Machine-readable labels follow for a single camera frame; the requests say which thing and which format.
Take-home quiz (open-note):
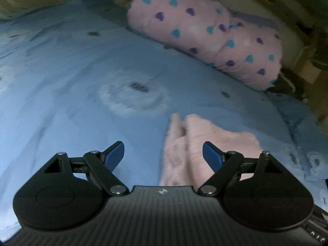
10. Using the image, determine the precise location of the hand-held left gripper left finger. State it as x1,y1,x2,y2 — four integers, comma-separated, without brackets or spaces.
43,141,129,196

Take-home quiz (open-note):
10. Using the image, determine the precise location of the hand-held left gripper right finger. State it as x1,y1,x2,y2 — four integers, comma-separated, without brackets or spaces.
197,141,285,196

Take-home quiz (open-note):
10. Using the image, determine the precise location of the pink knitted sweater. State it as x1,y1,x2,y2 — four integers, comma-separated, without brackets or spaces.
159,113,264,187

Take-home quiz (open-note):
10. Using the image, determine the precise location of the blue floral bed sheet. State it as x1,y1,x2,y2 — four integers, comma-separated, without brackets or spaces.
0,0,328,239

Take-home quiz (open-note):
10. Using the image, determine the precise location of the blue floral pillow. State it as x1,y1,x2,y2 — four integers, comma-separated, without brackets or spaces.
268,92,328,182

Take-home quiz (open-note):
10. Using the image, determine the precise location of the dark cloth with white trim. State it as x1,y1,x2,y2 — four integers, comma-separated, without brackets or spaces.
266,68,309,103

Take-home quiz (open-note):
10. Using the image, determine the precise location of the pink heart-print rolled quilt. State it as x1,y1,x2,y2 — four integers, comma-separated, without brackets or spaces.
127,0,283,91

